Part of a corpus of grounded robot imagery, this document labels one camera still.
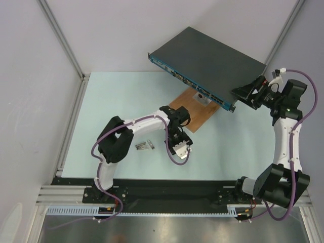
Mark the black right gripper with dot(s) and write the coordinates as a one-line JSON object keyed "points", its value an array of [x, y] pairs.
{"points": [[255, 90]]}

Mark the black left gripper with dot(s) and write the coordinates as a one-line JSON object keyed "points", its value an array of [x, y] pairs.
{"points": [[184, 137]]}

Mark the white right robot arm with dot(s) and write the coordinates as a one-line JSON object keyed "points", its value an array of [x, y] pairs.
{"points": [[283, 182]]}

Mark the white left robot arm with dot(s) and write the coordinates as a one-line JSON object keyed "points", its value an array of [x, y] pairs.
{"points": [[114, 142]]}

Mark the SFP module blue latch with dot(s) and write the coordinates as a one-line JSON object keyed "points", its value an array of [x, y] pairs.
{"points": [[143, 147]]}

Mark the silver SFP module on pair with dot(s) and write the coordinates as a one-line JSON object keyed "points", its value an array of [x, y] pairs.
{"points": [[140, 144]]}

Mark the wooden base board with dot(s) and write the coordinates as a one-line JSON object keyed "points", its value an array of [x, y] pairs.
{"points": [[199, 114]]}

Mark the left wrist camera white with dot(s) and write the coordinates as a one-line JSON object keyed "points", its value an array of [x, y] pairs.
{"points": [[182, 150]]}

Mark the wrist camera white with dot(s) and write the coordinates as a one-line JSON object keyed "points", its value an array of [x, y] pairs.
{"points": [[277, 76], [182, 150]]}

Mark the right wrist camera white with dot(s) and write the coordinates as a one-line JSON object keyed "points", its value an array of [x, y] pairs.
{"points": [[277, 76]]}

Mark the metal switch stand bracket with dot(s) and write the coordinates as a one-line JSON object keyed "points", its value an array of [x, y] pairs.
{"points": [[203, 100]]}

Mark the black blue network switch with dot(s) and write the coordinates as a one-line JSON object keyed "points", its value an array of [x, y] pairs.
{"points": [[209, 66]]}

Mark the aluminium frame post right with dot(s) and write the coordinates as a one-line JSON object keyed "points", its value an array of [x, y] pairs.
{"points": [[284, 31]]}

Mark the aluminium frame post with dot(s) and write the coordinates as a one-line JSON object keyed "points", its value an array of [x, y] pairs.
{"points": [[50, 17], [284, 31]]}

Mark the aluminium frame post left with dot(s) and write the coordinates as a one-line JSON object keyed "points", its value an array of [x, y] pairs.
{"points": [[50, 17]]}

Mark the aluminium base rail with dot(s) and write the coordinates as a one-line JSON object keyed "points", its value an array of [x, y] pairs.
{"points": [[74, 195]]}

